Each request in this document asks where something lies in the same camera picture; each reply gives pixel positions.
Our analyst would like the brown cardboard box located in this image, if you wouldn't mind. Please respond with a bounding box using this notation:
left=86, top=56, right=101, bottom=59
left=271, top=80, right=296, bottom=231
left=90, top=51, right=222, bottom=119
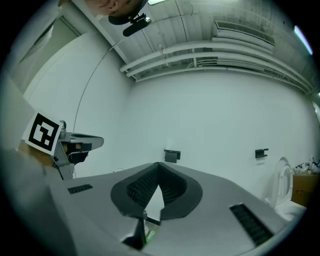
left=291, top=173, right=320, bottom=208

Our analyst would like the white air conditioner unit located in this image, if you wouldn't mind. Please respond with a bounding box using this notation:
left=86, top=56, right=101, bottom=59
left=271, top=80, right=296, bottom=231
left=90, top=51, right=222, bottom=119
left=212, top=20, right=276, bottom=48

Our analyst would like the thin white ceiling pipe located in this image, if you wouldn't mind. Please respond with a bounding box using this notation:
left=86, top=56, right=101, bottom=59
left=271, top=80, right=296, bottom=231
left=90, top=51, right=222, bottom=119
left=134, top=65, right=311, bottom=96

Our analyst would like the person's left forearm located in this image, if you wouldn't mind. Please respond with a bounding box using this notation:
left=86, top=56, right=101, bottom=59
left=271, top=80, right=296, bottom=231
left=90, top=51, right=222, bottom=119
left=16, top=142, right=55, bottom=169

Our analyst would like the grey door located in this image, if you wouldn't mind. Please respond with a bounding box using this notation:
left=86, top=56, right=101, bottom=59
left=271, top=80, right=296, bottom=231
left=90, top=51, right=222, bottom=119
left=11, top=16, right=83, bottom=95

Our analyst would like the white toilet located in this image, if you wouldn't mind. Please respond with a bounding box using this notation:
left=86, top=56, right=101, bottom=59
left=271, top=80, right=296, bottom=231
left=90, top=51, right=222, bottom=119
left=264, top=156, right=308, bottom=221

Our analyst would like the person's grey shirt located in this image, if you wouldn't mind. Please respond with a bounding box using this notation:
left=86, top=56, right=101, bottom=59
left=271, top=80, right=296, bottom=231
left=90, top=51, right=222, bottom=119
left=0, top=72, right=73, bottom=256

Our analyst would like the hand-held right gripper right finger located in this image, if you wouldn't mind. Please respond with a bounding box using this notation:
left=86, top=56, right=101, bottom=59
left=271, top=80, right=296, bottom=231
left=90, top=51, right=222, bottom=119
left=158, top=161, right=289, bottom=256

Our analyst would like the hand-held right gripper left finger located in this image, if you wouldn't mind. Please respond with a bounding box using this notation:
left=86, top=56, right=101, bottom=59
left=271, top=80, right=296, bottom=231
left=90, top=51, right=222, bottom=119
left=48, top=161, right=160, bottom=256

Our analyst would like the pile of white items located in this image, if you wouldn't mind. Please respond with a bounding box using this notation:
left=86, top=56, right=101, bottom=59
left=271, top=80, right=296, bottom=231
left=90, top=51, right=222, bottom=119
left=293, top=156, right=320, bottom=176

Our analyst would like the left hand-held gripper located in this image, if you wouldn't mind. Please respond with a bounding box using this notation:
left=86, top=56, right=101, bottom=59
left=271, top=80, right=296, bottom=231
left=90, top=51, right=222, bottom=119
left=21, top=112, right=105, bottom=181

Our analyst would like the person's face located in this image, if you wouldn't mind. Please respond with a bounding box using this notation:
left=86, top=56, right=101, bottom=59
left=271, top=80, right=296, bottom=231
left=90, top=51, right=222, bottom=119
left=86, top=0, right=141, bottom=18

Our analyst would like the black head-mounted camera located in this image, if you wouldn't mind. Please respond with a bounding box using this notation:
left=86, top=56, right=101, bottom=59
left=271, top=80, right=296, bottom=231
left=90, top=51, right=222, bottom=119
left=108, top=12, right=153, bottom=38

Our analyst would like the thin grey wall cable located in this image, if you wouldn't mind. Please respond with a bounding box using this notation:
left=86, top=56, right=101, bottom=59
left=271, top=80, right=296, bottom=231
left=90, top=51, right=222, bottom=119
left=73, top=41, right=122, bottom=137

